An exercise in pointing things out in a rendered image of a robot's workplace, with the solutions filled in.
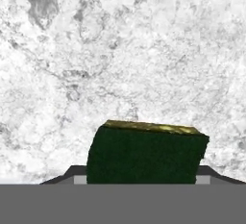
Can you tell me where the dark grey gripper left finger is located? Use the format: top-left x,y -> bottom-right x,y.
39,164 -> 88,186

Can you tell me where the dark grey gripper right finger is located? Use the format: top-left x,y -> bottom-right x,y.
195,164 -> 246,186

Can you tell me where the green and yellow sponge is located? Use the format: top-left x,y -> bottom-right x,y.
86,119 -> 210,185

